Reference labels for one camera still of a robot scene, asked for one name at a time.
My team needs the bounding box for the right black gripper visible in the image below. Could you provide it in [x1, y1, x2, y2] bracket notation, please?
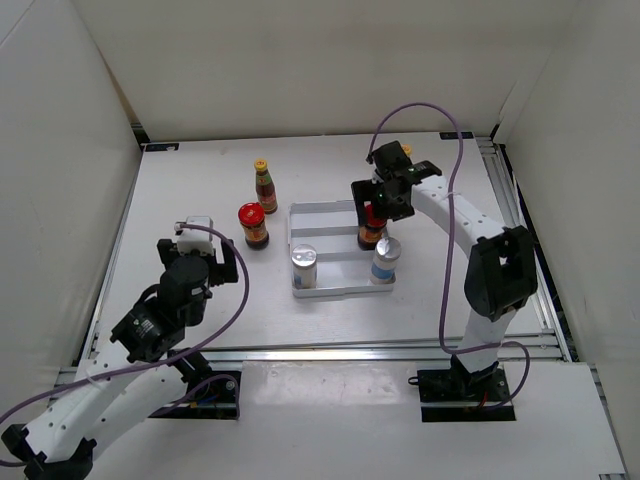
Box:
[351, 177, 415, 227]

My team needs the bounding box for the red-lid sauce jar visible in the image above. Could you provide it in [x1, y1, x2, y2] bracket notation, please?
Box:
[357, 203, 387, 250]
[238, 202, 269, 250]

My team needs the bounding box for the white silver-cap shaker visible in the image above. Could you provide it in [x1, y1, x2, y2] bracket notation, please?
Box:
[291, 244, 317, 289]
[370, 237, 402, 284]

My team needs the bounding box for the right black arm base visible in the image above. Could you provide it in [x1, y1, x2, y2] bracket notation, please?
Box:
[407, 356, 516, 423]

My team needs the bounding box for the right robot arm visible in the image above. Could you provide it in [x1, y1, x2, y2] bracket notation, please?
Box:
[351, 141, 538, 400]

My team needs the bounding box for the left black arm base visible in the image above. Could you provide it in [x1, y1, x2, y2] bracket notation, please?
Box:
[150, 352, 242, 420]

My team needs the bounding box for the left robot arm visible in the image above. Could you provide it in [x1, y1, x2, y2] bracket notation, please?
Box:
[1, 224, 249, 479]

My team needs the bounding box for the white divided organizer tray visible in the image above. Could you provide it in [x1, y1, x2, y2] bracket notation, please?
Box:
[288, 200, 395, 299]

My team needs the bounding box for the right black corner label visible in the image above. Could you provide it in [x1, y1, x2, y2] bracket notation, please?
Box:
[439, 131, 474, 141]

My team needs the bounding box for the black corner label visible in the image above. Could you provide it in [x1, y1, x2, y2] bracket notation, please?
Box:
[144, 142, 180, 152]
[439, 131, 474, 141]

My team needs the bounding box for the left black corner label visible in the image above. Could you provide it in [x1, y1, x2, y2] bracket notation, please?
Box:
[144, 142, 180, 152]

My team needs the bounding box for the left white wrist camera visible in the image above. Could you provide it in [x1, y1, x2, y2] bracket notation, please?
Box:
[174, 216, 216, 257]

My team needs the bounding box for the aluminium frame rail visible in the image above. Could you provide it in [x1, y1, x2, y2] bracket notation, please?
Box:
[202, 332, 567, 366]

